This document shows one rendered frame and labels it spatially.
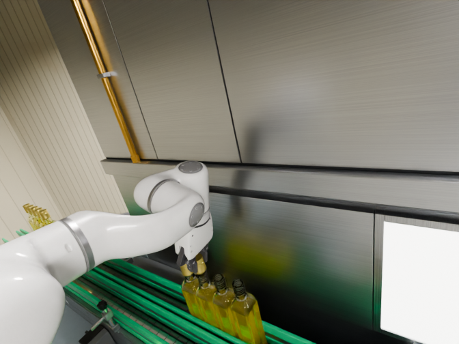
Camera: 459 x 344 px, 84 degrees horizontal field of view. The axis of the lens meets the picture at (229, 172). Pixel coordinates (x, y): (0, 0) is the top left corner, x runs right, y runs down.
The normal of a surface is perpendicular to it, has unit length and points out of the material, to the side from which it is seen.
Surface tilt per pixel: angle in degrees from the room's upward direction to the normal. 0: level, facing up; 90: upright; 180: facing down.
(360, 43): 90
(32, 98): 90
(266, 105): 90
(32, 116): 90
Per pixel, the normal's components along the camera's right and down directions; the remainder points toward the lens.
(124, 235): 0.25, 0.18
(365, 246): -0.53, 0.44
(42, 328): 0.90, 0.07
